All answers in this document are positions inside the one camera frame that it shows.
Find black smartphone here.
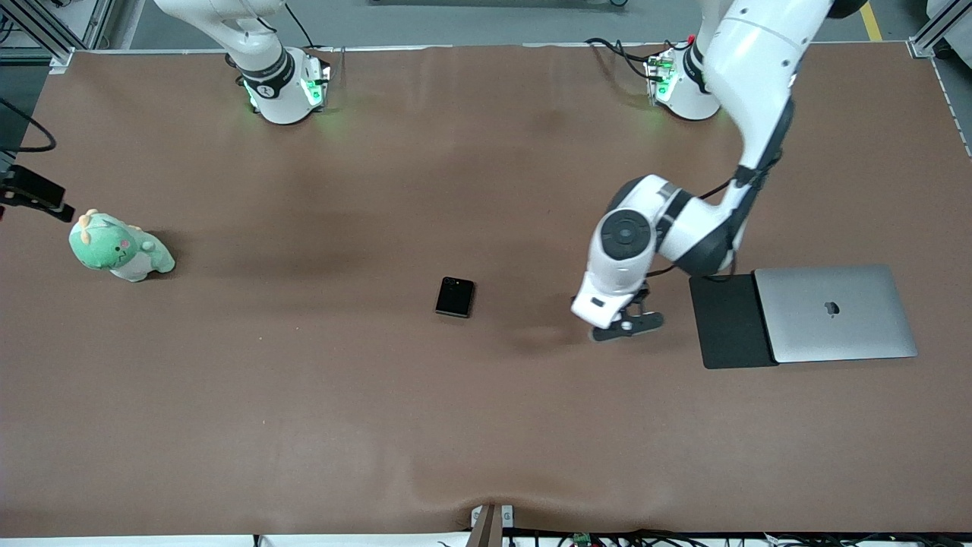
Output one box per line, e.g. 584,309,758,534
435,277,476,318

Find black mouse pad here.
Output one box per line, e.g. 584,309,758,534
689,273,779,370

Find green plush dinosaur toy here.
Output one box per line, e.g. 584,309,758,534
68,209,176,283

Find silver closed laptop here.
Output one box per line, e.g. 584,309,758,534
753,264,919,365

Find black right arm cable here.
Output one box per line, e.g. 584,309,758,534
0,99,58,153

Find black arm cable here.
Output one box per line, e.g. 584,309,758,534
0,99,58,153
645,148,783,283

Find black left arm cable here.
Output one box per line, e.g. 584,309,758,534
645,148,783,283

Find aluminium frame post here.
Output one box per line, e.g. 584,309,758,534
907,0,972,60
0,0,115,73

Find black left base cables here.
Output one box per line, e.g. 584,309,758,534
585,36,696,81

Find metal table edge bracket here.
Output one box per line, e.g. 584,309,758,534
469,503,515,547

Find black right base cable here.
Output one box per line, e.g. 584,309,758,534
285,0,339,73

